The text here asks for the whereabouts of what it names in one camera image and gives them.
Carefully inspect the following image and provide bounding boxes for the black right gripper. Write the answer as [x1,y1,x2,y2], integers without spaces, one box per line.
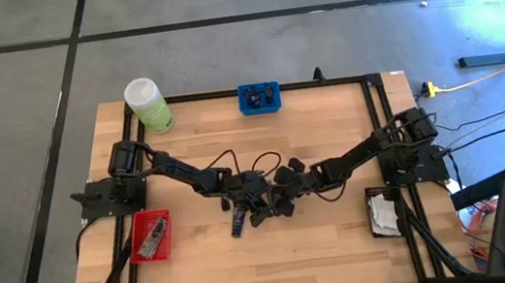
[262,154,323,221]

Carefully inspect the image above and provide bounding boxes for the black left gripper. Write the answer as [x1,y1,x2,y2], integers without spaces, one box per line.
[221,166,277,233]

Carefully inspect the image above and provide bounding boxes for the dark blue squeeze tube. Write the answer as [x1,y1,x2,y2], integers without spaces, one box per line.
[227,204,252,239]

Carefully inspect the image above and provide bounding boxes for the blue plastic basket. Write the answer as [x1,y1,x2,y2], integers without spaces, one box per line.
[236,79,284,118]

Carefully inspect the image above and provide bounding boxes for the small black bottle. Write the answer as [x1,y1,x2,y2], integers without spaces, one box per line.
[263,82,276,106]

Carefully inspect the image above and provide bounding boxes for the black plastic basket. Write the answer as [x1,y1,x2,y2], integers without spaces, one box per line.
[364,183,412,242]

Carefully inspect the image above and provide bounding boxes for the red plastic basket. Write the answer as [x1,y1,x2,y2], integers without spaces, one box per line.
[123,207,177,266]

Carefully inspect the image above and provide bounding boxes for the black clamp knob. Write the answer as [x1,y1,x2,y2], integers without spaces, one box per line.
[310,66,327,83]

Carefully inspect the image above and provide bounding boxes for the green disinfecting wipes canister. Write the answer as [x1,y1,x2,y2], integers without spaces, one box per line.
[120,74,178,140]

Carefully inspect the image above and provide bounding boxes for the black support bar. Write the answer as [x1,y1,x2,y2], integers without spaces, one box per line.
[446,164,505,212]

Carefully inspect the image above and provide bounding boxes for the black desk leg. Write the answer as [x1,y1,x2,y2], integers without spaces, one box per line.
[454,23,505,70]

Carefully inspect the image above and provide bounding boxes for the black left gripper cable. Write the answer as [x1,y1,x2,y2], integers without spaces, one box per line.
[205,141,285,185]

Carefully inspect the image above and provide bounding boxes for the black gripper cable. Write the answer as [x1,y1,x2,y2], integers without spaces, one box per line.
[205,141,285,185]
[311,177,352,205]

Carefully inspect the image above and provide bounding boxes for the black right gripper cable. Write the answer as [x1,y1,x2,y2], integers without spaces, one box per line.
[311,177,352,205]

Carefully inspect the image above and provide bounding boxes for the black aluminium table frame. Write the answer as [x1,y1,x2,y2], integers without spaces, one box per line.
[79,62,450,283]

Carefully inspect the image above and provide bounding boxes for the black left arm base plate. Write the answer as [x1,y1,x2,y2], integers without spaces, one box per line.
[68,174,151,223]

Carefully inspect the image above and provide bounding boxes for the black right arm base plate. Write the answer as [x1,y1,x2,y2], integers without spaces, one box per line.
[376,141,450,190]

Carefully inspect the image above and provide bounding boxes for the yellow extension cord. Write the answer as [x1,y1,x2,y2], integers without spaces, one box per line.
[420,47,505,99]

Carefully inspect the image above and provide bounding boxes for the black power cable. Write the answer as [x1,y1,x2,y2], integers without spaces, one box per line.
[426,123,505,161]

